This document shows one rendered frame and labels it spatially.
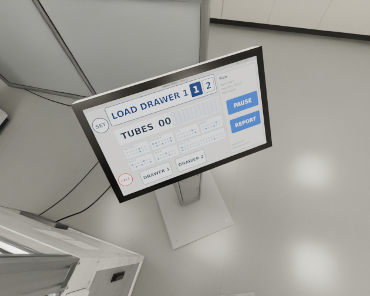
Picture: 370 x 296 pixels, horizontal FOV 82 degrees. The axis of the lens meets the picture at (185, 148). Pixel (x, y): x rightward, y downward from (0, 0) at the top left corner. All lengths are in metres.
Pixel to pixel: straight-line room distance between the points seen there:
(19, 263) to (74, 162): 1.51
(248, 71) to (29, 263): 0.67
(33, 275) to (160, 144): 0.40
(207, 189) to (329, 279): 0.94
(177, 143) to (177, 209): 1.02
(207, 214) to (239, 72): 1.14
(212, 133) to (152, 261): 1.16
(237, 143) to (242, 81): 0.18
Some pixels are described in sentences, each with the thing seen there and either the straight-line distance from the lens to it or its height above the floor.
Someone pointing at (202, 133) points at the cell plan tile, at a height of 1.06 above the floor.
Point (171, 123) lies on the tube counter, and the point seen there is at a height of 1.10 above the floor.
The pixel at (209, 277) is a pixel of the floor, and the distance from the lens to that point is 1.61.
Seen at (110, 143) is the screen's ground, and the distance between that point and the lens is 0.60.
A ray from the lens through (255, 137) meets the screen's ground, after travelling 0.71.
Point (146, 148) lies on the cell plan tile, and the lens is 0.60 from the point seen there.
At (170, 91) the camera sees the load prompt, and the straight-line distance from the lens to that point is 0.58.
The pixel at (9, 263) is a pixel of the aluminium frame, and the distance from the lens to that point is 0.51.
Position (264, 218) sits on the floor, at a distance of 1.69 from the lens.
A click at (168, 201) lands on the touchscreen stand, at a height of 0.04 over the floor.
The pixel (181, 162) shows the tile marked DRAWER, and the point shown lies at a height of 1.01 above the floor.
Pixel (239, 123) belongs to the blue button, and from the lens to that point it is 0.66.
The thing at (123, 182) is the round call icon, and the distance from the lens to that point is 0.65.
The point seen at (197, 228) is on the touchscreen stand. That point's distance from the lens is 1.57.
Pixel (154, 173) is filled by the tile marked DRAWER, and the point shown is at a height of 1.01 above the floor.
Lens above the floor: 1.60
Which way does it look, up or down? 63 degrees down
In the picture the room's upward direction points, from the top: 5 degrees counter-clockwise
